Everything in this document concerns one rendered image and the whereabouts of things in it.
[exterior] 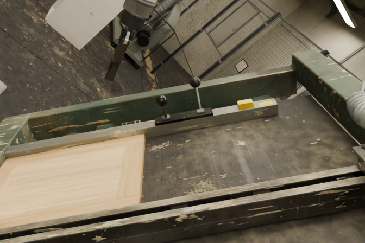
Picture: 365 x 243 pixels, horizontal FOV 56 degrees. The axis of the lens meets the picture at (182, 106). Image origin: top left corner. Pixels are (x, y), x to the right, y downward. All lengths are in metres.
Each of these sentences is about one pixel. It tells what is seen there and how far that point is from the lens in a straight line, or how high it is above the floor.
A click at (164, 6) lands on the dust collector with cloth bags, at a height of 1.09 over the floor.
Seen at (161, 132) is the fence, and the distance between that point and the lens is 1.19.
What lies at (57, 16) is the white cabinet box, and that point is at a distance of 4.88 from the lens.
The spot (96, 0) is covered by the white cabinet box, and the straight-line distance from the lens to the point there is 4.76.
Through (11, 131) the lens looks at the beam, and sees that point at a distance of 1.47.
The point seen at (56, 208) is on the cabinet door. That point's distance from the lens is 1.01.
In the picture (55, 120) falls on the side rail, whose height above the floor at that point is 0.98.
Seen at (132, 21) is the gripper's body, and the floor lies 1.53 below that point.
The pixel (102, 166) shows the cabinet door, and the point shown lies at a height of 1.20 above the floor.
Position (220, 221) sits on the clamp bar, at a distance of 0.79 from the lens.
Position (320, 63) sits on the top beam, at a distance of 1.37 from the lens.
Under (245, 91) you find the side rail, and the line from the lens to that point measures 1.43.
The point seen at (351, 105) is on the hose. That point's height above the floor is 1.85.
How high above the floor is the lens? 1.75
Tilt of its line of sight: 14 degrees down
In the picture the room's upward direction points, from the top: 51 degrees clockwise
